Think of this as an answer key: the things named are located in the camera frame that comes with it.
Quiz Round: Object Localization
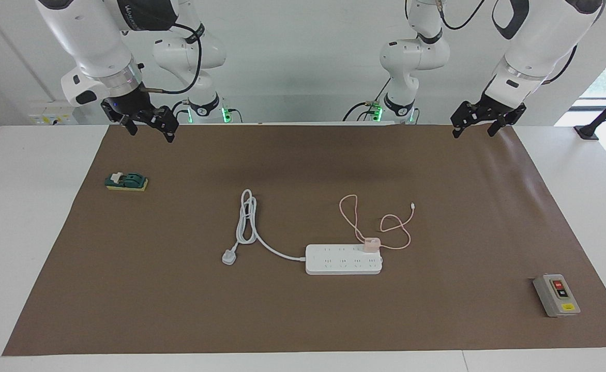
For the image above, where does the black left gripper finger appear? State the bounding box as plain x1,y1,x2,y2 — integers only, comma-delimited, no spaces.
488,115,525,138
450,102,483,139

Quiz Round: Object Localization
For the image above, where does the pink charger cable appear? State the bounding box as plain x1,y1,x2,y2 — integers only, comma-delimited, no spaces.
339,195,416,251

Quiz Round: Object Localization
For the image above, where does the white power strip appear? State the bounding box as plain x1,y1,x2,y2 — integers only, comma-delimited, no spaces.
305,244,384,275

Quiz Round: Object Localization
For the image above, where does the green circuit board module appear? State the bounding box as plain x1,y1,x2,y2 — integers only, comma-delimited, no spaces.
104,172,149,192

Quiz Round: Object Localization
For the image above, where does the black slanted stand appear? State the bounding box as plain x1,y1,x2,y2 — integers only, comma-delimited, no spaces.
573,84,606,141

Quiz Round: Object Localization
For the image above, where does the brown table mat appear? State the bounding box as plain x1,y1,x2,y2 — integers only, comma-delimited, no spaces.
2,123,606,356

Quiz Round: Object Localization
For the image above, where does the black right base cable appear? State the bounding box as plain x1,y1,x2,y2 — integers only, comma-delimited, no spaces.
168,100,190,125

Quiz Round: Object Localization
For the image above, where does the black base cable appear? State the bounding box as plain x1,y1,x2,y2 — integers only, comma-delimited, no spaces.
168,100,190,125
342,77,391,122

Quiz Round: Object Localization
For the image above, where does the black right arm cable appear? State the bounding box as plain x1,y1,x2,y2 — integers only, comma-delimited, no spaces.
140,23,203,95

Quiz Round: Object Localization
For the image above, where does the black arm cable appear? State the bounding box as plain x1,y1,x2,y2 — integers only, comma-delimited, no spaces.
140,23,203,95
437,0,579,86

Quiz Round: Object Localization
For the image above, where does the white wall socket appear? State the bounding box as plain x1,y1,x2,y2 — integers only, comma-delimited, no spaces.
28,102,79,126

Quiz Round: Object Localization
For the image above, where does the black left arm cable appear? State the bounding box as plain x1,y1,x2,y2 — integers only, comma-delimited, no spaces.
437,0,579,86

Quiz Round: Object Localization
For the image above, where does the black left base cable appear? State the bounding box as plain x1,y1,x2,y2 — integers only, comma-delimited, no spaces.
342,77,391,122

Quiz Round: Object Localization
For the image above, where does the white power cord with plug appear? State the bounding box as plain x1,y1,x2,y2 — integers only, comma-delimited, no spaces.
222,189,307,266

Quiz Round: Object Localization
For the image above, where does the grey on-off switch box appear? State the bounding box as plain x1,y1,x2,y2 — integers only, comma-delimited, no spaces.
533,274,581,318

